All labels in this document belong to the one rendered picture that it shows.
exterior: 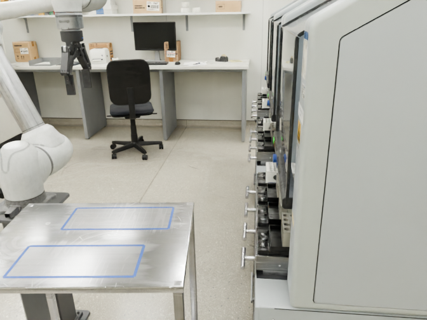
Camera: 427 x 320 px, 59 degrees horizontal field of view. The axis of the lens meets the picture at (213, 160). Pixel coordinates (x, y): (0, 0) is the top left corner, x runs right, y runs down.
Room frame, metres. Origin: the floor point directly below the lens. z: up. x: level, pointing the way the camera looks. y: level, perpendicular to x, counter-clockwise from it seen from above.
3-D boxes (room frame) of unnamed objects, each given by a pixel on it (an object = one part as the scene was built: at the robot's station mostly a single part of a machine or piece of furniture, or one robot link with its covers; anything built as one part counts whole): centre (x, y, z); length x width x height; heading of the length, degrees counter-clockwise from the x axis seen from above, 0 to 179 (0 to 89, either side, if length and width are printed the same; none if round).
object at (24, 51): (5.09, 2.42, 1.03); 0.22 x 0.19 x 0.25; 84
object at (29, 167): (1.44, 0.80, 0.87); 0.18 x 0.16 x 0.22; 167
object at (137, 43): (4.84, 0.68, 1.13); 0.54 x 0.18 x 0.46; 77
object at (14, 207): (1.41, 0.80, 0.73); 0.22 x 0.18 x 0.06; 173
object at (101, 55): (4.79, 1.39, 0.99); 0.29 x 0.20 x 0.17; 1
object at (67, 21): (1.39, 0.49, 1.43); 0.09 x 0.09 x 0.06
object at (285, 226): (0.95, -0.21, 0.85); 0.12 x 0.02 x 0.06; 172
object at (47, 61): (4.72, 2.03, 0.93); 0.35 x 0.26 x 0.06; 177
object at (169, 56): (4.86, 0.49, 1.02); 0.22 x 0.17 x 0.24; 173
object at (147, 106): (4.00, 0.86, 0.52); 0.64 x 0.60 x 1.05; 13
